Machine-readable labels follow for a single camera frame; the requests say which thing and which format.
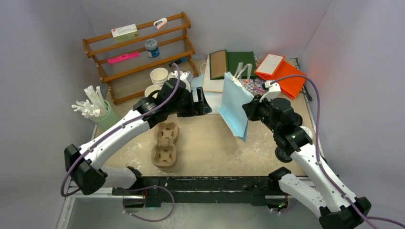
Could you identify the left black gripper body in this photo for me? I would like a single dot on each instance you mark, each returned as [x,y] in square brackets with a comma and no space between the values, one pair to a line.
[186,107]

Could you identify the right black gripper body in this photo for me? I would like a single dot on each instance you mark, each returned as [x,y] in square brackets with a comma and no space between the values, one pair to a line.
[260,110]

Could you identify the light blue paper bag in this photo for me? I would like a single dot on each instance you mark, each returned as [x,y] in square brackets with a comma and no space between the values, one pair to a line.
[234,95]

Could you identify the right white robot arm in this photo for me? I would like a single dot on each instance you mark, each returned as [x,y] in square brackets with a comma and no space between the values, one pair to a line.
[330,200]

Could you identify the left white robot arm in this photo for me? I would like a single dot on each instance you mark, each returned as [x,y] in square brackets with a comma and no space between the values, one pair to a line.
[84,164]

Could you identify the black coffee cup lid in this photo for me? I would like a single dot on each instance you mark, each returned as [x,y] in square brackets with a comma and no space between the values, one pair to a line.
[282,155]

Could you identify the checkered patterned paper bag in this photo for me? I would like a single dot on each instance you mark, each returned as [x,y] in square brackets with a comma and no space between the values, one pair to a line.
[253,85]

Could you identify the cream kraft paper bag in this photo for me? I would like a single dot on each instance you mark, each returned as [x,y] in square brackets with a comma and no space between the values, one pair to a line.
[215,86]

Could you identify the back right paper cup stack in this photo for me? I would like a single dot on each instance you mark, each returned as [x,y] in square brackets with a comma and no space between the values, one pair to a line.
[174,74]

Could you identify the back left paper cup stack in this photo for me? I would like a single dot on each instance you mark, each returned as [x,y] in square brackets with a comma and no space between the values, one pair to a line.
[159,76]

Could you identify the black blue marker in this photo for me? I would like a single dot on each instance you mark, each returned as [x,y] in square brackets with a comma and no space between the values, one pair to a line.
[183,59]

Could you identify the orange paper bag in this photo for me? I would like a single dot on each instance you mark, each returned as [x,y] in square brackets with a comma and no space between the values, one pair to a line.
[274,67]

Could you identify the brown pulp cup carrier stack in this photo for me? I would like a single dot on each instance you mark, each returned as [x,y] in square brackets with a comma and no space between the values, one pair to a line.
[164,152]

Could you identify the white cup lid stack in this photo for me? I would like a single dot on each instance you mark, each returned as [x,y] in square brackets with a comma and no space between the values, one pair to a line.
[308,131]

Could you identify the blue white jar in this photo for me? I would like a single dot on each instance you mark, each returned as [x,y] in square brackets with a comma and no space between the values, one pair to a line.
[152,48]

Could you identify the pink highlighter marker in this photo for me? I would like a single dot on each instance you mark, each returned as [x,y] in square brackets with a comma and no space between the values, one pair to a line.
[123,57]

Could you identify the green straw holder cup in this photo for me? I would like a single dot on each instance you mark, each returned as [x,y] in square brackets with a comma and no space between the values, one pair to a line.
[108,120]

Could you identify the white pink clip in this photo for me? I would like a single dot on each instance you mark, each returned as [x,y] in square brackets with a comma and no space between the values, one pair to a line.
[160,24]

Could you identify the white wrapped straws bundle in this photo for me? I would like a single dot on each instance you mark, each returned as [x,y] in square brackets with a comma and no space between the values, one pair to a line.
[94,106]

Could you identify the white green box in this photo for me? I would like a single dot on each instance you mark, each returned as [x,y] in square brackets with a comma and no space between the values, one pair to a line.
[125,33]

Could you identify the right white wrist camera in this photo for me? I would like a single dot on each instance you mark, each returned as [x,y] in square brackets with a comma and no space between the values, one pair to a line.
[272,90]

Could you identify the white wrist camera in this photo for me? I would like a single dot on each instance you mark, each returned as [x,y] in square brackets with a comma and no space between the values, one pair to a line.
[187,77]
[272,90]

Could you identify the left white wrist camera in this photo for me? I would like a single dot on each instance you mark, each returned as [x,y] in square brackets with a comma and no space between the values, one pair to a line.
[187,77]

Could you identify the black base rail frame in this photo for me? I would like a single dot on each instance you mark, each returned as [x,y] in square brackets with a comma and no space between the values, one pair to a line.
[253,190]

